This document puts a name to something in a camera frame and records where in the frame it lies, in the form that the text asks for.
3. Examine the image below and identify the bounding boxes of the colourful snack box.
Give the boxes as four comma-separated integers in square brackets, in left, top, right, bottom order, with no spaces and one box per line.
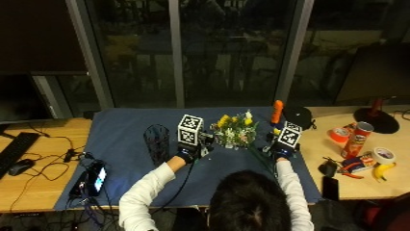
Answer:
[341,151,379,174]

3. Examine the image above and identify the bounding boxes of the black keyboard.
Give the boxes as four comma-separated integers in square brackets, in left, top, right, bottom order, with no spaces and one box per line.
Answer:
[0,131,43,180]

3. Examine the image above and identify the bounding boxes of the black round cap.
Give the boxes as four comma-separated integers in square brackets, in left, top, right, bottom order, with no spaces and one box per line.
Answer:
[283,106,319,131]

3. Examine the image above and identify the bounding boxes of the white left marker cube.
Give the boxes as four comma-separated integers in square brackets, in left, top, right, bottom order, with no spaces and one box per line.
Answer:
[176,114,206,146]

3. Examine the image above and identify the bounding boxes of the red chips can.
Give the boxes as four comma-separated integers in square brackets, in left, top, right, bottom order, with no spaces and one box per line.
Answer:
[340,120,376,160]

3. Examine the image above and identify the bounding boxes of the black monitor with red stand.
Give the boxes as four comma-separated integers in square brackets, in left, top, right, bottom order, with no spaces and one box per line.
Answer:
[335,42,410,135]

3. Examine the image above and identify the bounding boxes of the white right marker cube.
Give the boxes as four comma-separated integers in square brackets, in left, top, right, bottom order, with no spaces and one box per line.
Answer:
[277,120,304,149]

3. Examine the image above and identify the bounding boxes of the black smartphone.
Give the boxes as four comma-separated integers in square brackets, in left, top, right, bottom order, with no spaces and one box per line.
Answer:
[323,175,341,202]

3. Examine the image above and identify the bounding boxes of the black mesh pen holder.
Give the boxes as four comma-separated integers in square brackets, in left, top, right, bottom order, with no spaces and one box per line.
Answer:
[143,123,172,167]

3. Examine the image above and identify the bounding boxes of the yellow banana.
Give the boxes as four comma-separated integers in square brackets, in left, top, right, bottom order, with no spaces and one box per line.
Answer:
[372,162,399,183]

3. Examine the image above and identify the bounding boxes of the orange tape roll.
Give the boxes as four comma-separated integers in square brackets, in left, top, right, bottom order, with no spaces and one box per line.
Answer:
[328,126,353,144]

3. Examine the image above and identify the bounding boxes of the black desk cables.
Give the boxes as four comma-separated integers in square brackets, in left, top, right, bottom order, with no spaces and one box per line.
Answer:
[7,122,88,213]

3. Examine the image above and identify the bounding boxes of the mixed yellow white flower bouquet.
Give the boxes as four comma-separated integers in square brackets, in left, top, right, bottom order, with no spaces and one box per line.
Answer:
[210,110,279,174]

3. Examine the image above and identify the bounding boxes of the white marker cube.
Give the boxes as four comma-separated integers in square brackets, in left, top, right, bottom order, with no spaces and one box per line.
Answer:
[176,114,206,146]
[277,120,304,149]

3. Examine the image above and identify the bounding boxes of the black glove cable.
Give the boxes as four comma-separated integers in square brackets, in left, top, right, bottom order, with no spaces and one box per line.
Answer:
[155,159,202,214]

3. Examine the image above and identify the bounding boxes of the black computer mouse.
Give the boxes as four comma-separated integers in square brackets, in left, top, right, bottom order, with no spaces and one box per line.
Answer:
[9,158,38,177]

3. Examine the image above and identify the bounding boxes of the red handled pliers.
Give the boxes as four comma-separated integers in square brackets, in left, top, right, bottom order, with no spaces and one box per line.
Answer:
[339,168,365,180]

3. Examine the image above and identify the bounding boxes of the black computer monitor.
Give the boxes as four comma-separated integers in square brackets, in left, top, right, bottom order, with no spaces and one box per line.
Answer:
[0,71,54,125]

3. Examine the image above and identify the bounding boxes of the red chair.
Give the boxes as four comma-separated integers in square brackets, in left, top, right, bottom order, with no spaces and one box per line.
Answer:
[353,192,410,231]

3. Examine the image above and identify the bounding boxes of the grey window post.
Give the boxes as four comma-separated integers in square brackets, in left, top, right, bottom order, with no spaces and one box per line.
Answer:
[275,0,317,104]
[168,0,187,109]
[64,0,118,111]

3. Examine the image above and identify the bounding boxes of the white tape roll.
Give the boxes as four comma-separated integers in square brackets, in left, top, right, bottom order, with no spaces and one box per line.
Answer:
[371,146,397,166]

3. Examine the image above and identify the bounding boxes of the black recorder with lit screen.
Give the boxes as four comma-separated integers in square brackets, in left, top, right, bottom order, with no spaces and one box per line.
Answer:
[67,159,110,199]

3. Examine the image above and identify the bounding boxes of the person's right hand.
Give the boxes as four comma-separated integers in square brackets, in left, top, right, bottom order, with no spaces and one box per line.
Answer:
[263,126,301,160]

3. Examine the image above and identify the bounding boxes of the blue table cloth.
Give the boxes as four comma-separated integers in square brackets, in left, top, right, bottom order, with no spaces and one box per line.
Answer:
[54,107,324,212]

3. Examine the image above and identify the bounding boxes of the small black pouch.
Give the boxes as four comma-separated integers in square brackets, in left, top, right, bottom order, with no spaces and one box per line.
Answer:
[317,157,340,179]

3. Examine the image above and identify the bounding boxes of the person's left hand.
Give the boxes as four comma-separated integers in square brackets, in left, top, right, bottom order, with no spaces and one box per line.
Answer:
[175,131,216,165]

